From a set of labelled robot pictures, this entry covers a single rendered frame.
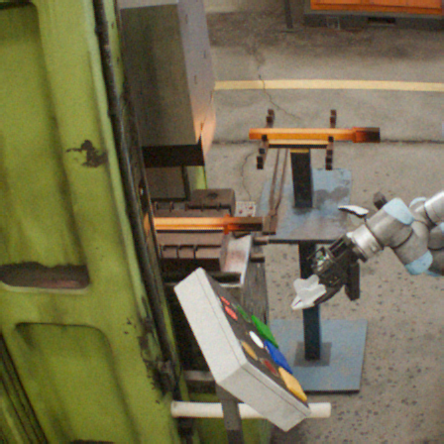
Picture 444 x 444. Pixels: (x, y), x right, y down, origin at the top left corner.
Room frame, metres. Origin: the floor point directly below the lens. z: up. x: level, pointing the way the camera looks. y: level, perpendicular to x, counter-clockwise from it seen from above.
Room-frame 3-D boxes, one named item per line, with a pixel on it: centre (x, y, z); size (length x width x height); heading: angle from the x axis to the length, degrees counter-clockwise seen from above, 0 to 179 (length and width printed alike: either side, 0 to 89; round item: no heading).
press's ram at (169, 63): (2.19, 0.19, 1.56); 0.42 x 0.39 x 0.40; 77
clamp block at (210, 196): (2.29, 0.02, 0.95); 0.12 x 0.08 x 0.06; 77
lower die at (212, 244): (2.15, 0.20, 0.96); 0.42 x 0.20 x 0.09; 77
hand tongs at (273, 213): (2.68, -0.21, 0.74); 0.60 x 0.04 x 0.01; 167
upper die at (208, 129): (2.15, 0.20, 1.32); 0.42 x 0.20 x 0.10; 77
